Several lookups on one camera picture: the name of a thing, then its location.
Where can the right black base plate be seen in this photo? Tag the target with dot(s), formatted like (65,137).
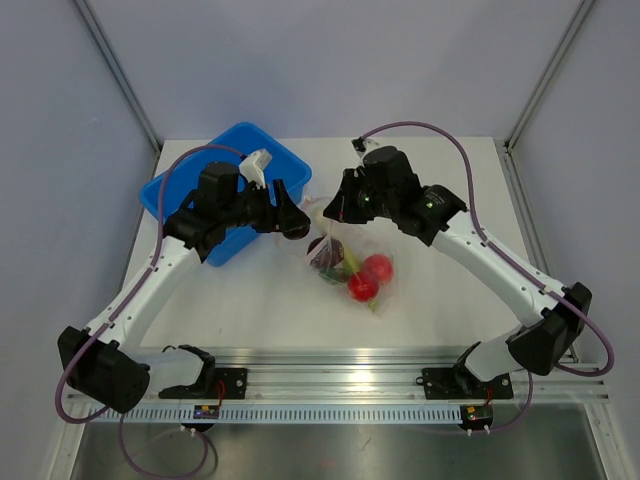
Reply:
(440,382)

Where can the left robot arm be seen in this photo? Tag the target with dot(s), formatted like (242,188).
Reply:
(97,360)

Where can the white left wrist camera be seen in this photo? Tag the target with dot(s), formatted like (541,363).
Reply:
(253,166)

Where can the clear pink-dotted zip bag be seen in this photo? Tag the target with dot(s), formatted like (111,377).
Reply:
(362,243)

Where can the green cucumber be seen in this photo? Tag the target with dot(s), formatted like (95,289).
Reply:
(335,276)

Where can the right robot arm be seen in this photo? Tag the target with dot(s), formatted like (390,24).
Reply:
(548,311)

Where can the red apple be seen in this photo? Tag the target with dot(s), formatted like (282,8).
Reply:
(381,266)

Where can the right aluminium frame post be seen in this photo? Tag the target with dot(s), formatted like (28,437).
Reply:
(550,72)

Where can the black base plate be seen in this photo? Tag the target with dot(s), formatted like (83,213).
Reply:
(228,383)
(440,382)

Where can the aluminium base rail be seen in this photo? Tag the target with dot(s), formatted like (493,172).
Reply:
(352,375)

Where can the white green leek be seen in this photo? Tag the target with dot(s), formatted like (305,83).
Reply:
(351,262)

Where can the right side aluminium rail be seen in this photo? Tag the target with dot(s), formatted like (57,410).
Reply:
(522,207)

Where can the dark red onion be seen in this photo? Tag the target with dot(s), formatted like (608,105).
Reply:
(330,255)

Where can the left aluminium frame post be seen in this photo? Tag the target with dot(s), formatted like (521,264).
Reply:
(100,39)

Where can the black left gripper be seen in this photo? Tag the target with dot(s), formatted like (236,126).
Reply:
(273,215)

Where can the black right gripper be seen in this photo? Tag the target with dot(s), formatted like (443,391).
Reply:
(342,208)

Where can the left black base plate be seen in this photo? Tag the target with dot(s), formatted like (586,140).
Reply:
(228,383)

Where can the aluminium frame post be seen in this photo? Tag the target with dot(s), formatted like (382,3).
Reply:
(100,39)
(550,72)

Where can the white slotted cable duct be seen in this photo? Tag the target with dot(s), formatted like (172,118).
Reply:
(296,414)

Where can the red pomegranate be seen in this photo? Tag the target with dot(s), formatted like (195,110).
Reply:
(363,286)

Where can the blue plastic bin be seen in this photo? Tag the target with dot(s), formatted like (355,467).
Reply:
(193,198)

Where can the dark purple plum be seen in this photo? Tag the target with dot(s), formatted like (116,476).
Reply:
(297,232)

